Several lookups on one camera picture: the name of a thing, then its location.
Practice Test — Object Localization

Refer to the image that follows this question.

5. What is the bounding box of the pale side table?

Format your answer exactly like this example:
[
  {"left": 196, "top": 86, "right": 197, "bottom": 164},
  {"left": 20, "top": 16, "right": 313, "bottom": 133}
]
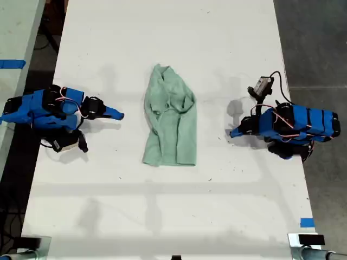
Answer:
[{"left": 0, "top": 0, "right": 47, "bottom": 174}]

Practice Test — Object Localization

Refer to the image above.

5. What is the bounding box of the gripper black camera cable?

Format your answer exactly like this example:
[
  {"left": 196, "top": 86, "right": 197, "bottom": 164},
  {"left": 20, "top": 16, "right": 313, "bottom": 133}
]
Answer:
[{"left": 270, "top": 71, "right": 293, "bottom": 106}]

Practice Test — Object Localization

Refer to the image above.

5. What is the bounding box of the long blue tape strip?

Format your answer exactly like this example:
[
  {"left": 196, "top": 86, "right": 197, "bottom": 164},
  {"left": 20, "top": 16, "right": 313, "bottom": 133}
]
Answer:
[{"left": 0, "top": 59, "right": 27, "bottom": 70}]

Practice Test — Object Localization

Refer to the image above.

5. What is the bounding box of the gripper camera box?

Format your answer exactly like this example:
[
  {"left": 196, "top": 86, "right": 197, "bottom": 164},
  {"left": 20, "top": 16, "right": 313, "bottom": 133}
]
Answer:
[
  {"left": 51, "top": 136, "right": 79, "bottom": 153},
  {"left": 253, "top": 76, "right": 274, "bottom": 95}
]

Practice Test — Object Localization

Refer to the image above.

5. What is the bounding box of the pale green T-shirt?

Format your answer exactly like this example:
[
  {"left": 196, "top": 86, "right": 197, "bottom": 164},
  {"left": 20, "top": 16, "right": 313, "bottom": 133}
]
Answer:
[{"left": 142, "top": 64, "right": 197, "bottom": 167}]

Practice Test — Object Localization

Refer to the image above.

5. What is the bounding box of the grey metal tube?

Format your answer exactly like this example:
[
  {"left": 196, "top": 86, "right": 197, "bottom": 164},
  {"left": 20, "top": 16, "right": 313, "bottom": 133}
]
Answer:
[
  {"left": 0, "top": 250, "right": 38, "bottom": 260},
  {"left": 291, "top": 245, "right": 347, "bottom": 260}
]

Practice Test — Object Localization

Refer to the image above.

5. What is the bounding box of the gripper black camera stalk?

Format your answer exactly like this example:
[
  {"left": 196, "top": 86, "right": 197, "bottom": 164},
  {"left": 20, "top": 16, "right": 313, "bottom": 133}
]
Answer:
[
  {"left": 76, "top": 129, "right": 89, "bottom": 153},
  {"left": 248, "top": 86, "right": 266, "bottom": 116}
]

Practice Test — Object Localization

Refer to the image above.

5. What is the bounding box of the metal clamp with black pad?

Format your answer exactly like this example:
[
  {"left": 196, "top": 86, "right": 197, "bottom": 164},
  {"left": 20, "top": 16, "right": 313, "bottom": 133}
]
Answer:
[
  {"left": 19, "top": 236, "right": 52, "bottom": 256},
  {"left": 287, "top": 232, "right": 326, "bottom": 250}
]

